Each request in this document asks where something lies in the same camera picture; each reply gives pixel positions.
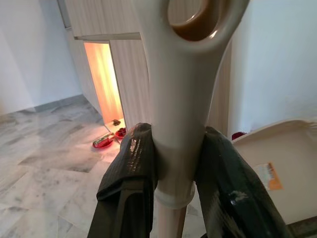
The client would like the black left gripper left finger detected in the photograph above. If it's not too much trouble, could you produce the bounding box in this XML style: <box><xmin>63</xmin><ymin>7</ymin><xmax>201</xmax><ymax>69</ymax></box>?
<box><xmin>88</xmin><ymin>122</ymin><xmax>159</xmax><ymax>238</ymax></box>

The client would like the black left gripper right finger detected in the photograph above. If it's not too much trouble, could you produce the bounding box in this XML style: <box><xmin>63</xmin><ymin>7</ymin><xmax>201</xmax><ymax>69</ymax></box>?
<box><xmin>194</xmin><ymin>125</ymin><xmax>294</xmax><ymax>238</ymax></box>

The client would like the beige dustpan with wooden handle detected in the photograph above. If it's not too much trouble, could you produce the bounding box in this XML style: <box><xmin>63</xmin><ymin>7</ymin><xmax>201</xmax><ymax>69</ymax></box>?
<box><xmin>231</xmin><ymin>119</ymin><xmax>317</xmax><ymax>226</ymax></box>

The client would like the beige broom with wooden handle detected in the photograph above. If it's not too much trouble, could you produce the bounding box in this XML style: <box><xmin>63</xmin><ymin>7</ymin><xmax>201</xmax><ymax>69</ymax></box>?
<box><xmin>131</xmin><ymin>0</ymin><xmax>250</xmax><ymax>238</ymax></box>

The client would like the red bowl with silver item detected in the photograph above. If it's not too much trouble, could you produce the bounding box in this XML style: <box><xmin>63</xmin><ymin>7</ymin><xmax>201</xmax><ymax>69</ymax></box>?
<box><xmin>93</xmin><ymin>132</ymin><xmax>117</xmax><ymax>149</ymax></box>

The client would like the small red bowl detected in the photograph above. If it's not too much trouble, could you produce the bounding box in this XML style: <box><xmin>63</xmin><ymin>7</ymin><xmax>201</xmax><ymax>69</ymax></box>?
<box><xmin>115</xmin><ymin>126</ymin><xmax>127</xmax><ymax>139</ymax></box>

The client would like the light wooden cabinet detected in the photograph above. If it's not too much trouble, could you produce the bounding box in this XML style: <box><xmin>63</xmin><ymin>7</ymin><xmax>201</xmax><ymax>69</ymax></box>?
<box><xmin>56</xmin><ymin>0</ymin><xmax>232</xmax><ymax>139</ymax></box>

